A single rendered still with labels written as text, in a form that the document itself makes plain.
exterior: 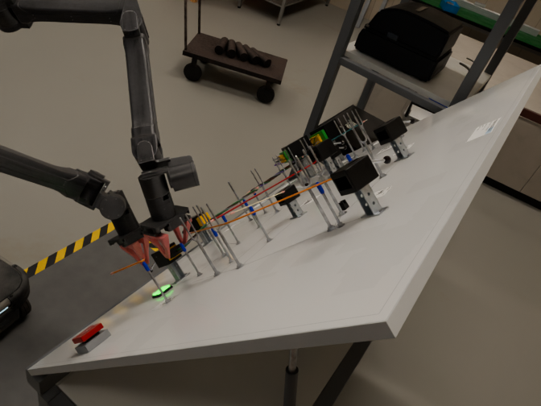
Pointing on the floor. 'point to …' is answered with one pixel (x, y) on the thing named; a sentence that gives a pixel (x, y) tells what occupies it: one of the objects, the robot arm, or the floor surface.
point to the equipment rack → (453, 71)
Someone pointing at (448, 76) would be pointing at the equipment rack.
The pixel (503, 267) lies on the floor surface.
